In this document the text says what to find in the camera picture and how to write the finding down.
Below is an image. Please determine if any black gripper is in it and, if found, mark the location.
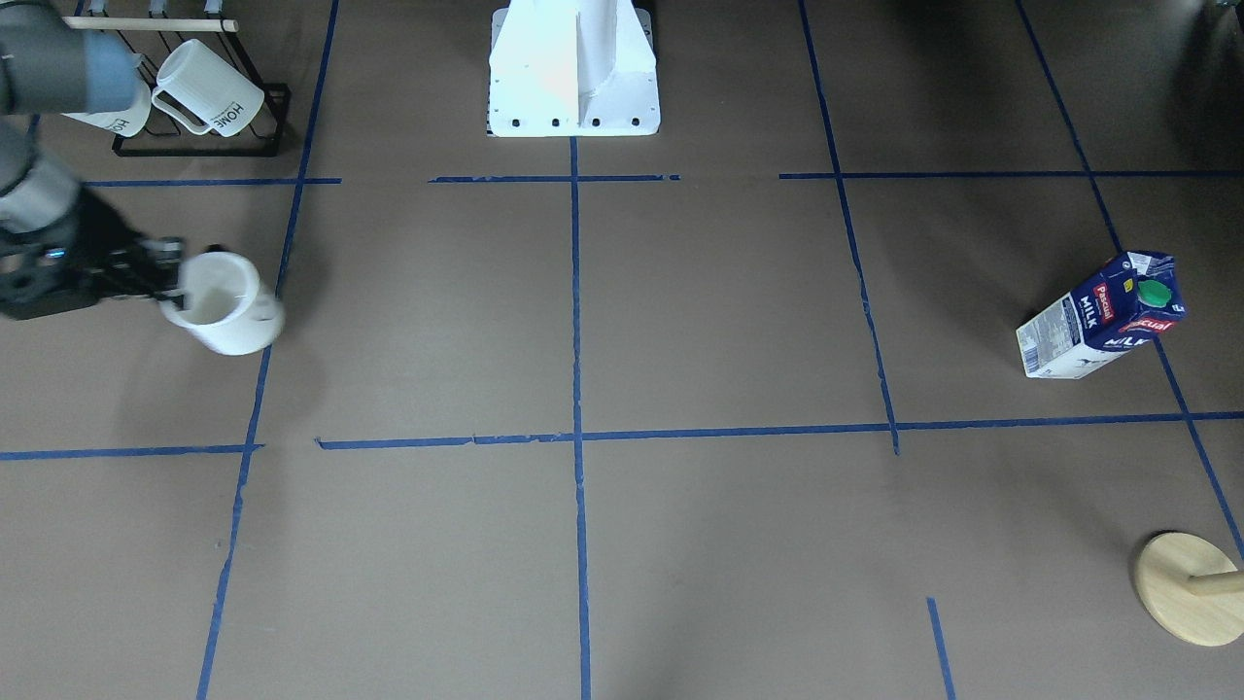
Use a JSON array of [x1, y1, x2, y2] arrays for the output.
[[1, 190, 188, 320]]

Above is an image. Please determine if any wooden mug tree stand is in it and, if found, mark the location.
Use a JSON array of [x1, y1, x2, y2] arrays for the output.
[[1131, 531, 1243, 648]]

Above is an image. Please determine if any black wire mug rack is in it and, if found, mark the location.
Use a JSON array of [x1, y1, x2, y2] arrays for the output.
[[65, 1, 292, 157]]

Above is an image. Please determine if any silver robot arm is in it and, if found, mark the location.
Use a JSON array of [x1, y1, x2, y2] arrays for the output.
[[1, 1, 184, 320]]

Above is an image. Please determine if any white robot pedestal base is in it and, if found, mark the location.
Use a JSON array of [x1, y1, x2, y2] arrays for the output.
[[486, 1, 662, 138]]

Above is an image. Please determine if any white ribbed HOME mug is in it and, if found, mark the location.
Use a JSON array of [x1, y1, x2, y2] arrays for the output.
[[63, 80, 152, 138]]

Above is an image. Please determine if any white smiley mug black handle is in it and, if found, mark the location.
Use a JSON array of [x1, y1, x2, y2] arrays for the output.
[[159, 251, 285, 356]]

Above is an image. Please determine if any blue Pascual milk carton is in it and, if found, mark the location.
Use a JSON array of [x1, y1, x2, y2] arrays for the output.
[[1015, 251, 1187, 380]]

